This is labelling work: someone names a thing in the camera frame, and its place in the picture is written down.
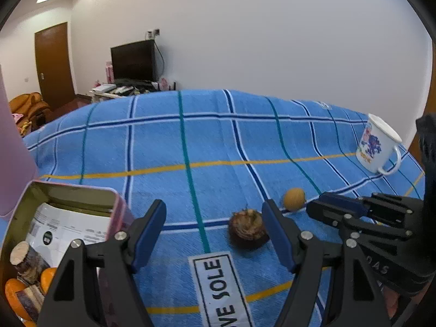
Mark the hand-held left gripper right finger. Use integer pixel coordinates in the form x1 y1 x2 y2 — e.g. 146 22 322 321
262 199 392 327

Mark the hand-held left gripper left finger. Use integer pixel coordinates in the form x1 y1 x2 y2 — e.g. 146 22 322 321
37 199 167 327

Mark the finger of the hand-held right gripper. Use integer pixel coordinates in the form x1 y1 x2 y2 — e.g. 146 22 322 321
318 192 425 225
306 199 409 239

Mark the small yellow-brown round fruit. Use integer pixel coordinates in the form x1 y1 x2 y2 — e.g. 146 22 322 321
283 187 306 212

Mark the brown water chestnut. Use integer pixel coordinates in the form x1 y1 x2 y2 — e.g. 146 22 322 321
228 209 270 249

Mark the pink metal tin box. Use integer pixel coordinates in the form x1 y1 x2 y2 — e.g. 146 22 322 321
0 180 137 327

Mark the white printed enamel mug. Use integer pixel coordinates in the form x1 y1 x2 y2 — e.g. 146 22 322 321
356 113 403 176

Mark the printed paper leaflet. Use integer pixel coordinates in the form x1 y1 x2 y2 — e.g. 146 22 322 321
25 202 113 270

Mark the brown wooden panel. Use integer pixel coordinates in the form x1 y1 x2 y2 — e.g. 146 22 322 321
408 71 436 165

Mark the blue plaid blanket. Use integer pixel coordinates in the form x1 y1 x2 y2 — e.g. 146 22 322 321
0 89 426 327

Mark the white television stand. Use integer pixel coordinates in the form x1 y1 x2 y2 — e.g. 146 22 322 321
89 83 178 104

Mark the pink electric kettle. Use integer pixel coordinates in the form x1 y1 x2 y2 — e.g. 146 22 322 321
0 65 39 217

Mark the black flat television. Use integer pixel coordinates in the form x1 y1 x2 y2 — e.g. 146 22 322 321
110 40 157 80

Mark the orange leather sofa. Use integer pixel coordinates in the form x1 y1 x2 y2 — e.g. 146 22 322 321
8 92 52 133

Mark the brown wooden door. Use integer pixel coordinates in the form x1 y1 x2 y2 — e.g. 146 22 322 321
34 22 76 111

